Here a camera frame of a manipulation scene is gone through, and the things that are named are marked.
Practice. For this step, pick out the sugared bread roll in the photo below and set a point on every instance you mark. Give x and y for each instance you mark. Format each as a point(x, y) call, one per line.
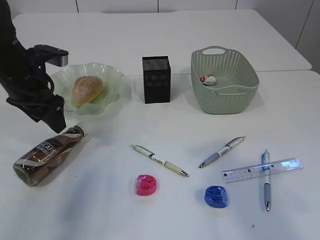
point(86, 89)

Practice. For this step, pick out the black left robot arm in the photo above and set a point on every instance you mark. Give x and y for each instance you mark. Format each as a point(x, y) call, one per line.
point(8, 36)

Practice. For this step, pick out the pink pencil sharpener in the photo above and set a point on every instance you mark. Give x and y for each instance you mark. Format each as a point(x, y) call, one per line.
point(145, 185)

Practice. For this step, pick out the pink paper ball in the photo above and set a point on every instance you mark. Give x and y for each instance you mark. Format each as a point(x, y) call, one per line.
point(204, 78)

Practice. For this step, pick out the blue white ballpoint pen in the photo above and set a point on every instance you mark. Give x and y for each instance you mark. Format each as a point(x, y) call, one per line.
point(265, 161)

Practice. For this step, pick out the black square pen holder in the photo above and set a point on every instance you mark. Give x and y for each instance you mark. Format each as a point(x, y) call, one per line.
point(156, 79)

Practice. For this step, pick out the cream white ballpoint pen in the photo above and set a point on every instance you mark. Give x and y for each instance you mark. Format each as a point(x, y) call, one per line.
point(152, 156)

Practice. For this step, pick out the brown Nescafe coffee bottle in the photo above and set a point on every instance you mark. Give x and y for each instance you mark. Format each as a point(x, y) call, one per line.
point(39, 162)

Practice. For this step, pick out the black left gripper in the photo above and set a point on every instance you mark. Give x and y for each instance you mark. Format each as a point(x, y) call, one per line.
point(30, 88)

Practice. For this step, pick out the grey paper ball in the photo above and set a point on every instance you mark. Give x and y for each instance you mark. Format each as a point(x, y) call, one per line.
point(210, 81)

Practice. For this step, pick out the clear plastic ruler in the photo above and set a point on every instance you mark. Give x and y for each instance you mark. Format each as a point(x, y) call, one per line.
point(261, 170)

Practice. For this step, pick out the blue pencil sharpener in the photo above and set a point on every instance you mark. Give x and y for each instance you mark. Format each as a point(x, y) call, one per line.
point(216, 197)

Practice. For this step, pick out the green plastic woven basket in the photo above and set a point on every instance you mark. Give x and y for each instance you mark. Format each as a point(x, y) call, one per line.
point(236, 80)

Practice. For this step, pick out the green wavy glass plate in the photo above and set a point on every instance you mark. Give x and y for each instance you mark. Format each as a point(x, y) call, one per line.
point(64, 81)

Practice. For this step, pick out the grey white ballpoint pen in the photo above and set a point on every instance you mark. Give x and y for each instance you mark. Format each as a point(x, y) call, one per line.
point(225, 149)

